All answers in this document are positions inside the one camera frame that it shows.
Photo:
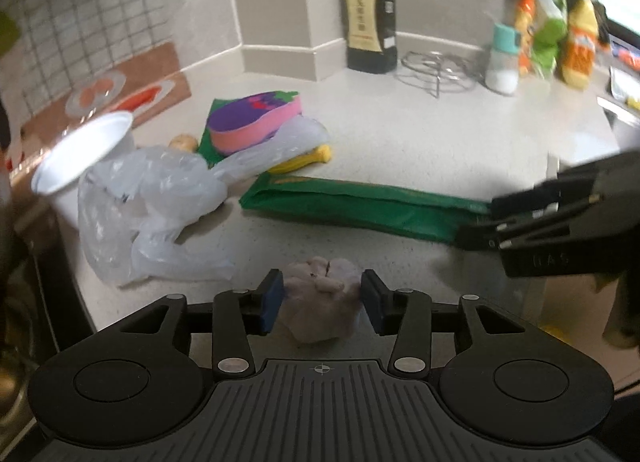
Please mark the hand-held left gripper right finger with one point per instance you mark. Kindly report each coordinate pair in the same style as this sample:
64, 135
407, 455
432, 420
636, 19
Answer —
372, 302

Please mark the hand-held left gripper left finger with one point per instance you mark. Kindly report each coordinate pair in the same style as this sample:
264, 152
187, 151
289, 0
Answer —
272, 299

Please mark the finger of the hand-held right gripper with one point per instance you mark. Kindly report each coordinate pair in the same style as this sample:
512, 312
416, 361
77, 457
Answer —
475, 237
520, 202

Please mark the garlic bulb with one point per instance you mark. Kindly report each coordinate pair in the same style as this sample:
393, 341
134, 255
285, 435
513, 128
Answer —
320, 312

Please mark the long green packet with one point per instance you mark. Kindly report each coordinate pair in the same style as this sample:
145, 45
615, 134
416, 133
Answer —
360, 209

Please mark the purple eggplant sponge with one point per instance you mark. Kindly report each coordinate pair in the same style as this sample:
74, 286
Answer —
245, 117

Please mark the person's right hand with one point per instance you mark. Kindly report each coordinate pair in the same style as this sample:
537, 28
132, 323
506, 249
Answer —
627, 312

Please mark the salt shaker with teal cap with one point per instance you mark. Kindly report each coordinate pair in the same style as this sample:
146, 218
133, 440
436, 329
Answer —
502, 72

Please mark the steel sink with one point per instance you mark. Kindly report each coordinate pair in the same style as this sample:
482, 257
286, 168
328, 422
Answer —
620, 112

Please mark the clear plastic bag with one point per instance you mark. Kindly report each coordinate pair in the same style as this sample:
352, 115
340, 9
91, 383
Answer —
150, 192

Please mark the yellow bottle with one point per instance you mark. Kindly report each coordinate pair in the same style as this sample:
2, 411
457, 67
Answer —
577, 47

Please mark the green printed bag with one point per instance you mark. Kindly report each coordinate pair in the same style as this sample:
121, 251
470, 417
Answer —
547, 37

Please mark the orange printed bottle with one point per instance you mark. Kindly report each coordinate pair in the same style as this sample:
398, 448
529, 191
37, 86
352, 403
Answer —
526, 27

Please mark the ginger piece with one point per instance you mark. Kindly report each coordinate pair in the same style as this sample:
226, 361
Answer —
182, 143

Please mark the red orange packet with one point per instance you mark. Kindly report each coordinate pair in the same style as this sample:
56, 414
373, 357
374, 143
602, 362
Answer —
627, 54

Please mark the dark soy sauce bottle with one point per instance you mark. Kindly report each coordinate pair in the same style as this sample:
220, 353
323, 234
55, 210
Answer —
370, 17

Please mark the black gas stove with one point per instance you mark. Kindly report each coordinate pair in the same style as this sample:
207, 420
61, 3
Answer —
30, 302

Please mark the brown printed board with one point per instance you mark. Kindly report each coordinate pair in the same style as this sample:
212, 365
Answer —
160, 67

